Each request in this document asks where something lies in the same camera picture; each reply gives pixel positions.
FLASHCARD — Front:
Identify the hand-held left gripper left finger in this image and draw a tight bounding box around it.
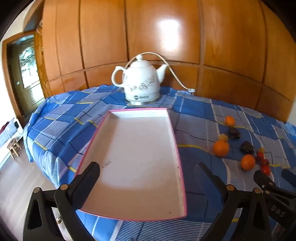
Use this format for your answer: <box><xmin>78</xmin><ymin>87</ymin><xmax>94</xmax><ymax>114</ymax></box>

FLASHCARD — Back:
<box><xmin>23</xmin><ymin>161</ymin><xmax>101</xmax><ymax>241</ymax></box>

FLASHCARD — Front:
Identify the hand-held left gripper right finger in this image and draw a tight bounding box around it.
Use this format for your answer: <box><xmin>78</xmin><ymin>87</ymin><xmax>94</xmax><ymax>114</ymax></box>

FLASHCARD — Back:
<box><xmin>198</xmin><ymin>162</ymin><xmax>272</xmax><ymax>241</ymax></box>

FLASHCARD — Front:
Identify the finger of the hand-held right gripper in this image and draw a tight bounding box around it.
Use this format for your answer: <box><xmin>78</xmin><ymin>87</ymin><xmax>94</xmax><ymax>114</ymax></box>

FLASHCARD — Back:
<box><xmin>254</xmin><ymin>170</ymin><xmax>277</xmax><ymax>194</ymax></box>
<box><xmin>281</xmin><ymin>168</ymin><xmax>296</xmax><ymax>186</ymax></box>

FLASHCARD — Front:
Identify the dark brown water chestnut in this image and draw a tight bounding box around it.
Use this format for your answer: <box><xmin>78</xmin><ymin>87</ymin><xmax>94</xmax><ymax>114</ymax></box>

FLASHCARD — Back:
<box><xmin>240</xmin><ymin>141</ymin><xmax>254</xmax><ymax>154</ymax></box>
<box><xmin>228</xmin><ymin>127</ymin><xmax>241</xmax><ymax>139</ymax></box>

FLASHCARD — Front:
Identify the white tray with pink rim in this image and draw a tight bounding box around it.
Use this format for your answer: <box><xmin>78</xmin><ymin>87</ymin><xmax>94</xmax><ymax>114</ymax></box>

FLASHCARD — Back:
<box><xmin>76</xmin><ymin>107</ymin><xmax>187</xmax><ymax>220</ymax></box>

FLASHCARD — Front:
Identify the blue plaid tablecloth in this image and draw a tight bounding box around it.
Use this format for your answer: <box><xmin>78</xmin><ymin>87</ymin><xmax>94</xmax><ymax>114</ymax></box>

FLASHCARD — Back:
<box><xmin>23</xmin><ymin>85</ymin><xmax>296</xmax><ymax>241</ymax></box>

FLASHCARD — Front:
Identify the small wooden stool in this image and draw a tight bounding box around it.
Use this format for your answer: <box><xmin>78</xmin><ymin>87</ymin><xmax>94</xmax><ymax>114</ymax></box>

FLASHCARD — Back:
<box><xmin>7</xmin><ymin>139</ymin><xmax>22</xmax><ymax>159</ymax></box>

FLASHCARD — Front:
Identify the white appliance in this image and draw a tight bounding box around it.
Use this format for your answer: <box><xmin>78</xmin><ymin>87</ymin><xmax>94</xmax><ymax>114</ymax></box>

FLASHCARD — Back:
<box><xmin>0</xmin><ymin>117</ymin><xmax>23</xmax><ymax>149</ymax></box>

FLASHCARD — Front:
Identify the white ceramic electric kettle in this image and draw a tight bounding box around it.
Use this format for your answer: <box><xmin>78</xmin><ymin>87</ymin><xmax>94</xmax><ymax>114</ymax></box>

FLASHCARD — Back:
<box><xmin>111</xmin><ymin>54</ymin><xmax>168</xmax><ymax>106</ymax></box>

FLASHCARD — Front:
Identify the dark wooden door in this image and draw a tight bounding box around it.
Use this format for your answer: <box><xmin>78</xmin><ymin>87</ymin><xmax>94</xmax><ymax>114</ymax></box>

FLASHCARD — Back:
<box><xmin>6</xmin><ymin>35</ymin><xmax>45</xmax><ymax>118</ymax></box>

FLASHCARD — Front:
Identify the white kettle power cable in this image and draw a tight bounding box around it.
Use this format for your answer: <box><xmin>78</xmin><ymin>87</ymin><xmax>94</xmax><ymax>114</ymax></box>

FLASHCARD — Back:
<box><xmin>125</xmin><ymin>52</ymin><xmax>192</xmax><ymax>92</ymax></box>

